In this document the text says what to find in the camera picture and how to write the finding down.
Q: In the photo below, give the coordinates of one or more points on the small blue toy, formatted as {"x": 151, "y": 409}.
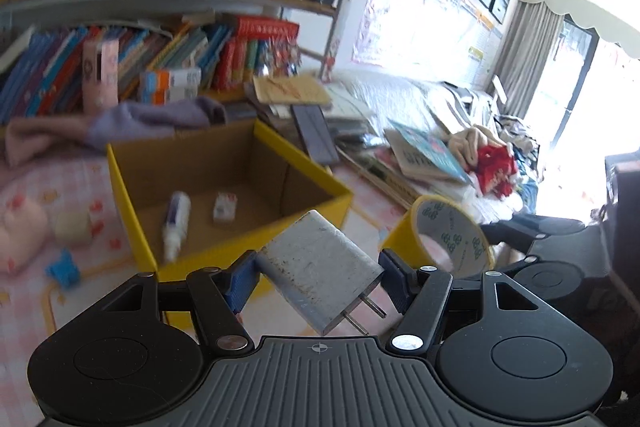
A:
{"x": 64, "y": 269}

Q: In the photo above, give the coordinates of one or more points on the red cloth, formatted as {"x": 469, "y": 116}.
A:
{"x": 495, "y": 169}

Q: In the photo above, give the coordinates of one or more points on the pink plush pig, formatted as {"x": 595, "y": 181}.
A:
{"x": 20, "y": 237}

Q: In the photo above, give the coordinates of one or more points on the white charger plug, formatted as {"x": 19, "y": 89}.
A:
{"x": 315, "y": 267}

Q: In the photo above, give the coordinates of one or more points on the white curtain valance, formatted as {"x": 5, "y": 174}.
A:
{"x": 580, "y": 2}

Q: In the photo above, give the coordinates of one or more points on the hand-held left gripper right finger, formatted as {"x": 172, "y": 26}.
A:
{"x": 395, "y": 279}

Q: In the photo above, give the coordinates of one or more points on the row of blue books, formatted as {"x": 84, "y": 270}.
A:
{"x": 45, "y": 72}

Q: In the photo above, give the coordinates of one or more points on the pink box upright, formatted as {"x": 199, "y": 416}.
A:
{"x": 100, "y": 74}

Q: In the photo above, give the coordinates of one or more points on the grey curtain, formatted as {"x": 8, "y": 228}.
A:
{"x": 530, "y": 57}

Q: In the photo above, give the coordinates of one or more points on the beige plush toy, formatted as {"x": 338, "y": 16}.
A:
{"x": 472, "y": 144}

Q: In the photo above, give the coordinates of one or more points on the yellow tape roll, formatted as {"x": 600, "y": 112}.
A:
{"x": 440, "y": 217}

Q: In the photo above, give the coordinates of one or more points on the purple cloth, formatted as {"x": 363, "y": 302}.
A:
{"x": 150, "y": 119}

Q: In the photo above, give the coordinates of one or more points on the cream square block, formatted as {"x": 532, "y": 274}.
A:
{"x": 74, "y": 228}

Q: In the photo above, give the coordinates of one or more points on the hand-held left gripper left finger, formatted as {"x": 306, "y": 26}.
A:
{"x": 242, "y": 279}

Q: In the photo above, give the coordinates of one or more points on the brown envelope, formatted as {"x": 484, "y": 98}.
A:
{"x": 290, "y": 91}

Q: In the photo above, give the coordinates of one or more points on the dark tablet case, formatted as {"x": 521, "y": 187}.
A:
{"x": 315, "y": 134}

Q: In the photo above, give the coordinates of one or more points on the teal book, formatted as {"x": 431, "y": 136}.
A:
{"x": 430, "y": 152}

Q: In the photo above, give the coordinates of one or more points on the yellow cardboard box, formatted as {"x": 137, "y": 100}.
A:
{"x": 225, "y": 172}

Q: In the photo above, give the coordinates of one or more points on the orange blue carton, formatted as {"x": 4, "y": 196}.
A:
{"x": 175, "y": 78}
{"x": 165, "y": 96}

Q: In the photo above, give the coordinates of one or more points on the pink wall poster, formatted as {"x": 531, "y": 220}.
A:
{"x": 395, "y": 7}

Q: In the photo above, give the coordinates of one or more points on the red boxed book set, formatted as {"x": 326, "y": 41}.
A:
{"x": 255, "y": 52}

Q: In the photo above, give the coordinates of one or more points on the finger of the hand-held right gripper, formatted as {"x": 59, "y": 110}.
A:
{"x": 515, "y": 267}
{"x": 530, "y": 232}

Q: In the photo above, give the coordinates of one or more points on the small spray bottle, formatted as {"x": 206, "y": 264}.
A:
{"x": 177, "y": 222}

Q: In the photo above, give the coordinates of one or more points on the small white eraser box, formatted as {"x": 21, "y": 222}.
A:
{"x": 225, "y": 208}

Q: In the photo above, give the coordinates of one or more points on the white chart poster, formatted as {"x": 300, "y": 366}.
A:
{"x": 465, "y": 32}

